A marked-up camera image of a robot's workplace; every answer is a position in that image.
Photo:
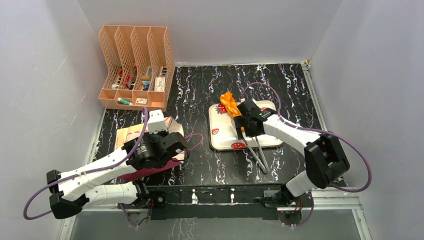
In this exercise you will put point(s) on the peach plastic file organizer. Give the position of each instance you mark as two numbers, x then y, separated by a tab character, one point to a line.
135	56

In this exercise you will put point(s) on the green white tube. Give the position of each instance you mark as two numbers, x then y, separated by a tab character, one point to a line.
124	101

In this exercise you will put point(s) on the orange braided fake bread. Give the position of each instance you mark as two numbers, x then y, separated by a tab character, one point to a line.
230	104

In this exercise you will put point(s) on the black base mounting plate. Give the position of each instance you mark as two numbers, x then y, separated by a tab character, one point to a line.
287	216

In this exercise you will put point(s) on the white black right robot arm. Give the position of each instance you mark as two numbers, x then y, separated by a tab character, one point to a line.
325	159

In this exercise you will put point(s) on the small white card box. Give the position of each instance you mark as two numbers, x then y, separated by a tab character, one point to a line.
141	101

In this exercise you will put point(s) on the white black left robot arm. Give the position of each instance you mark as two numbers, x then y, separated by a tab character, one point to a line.
72	191

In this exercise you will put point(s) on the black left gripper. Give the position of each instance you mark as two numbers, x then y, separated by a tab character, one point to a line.
151	135

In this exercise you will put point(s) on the pink paper gift bag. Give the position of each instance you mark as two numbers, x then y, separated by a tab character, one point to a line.
143	155

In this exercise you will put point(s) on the aluminium frame rail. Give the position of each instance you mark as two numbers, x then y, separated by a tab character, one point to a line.
327	199

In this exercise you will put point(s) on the silver metal tongs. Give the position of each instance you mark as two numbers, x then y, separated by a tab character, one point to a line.
258	156

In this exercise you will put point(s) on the strawberry print metal tray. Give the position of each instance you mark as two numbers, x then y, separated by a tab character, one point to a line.
223	135

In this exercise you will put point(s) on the white medicine box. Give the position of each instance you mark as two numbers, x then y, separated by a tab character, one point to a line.
159	84

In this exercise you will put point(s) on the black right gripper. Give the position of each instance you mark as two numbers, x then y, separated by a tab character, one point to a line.
242	124

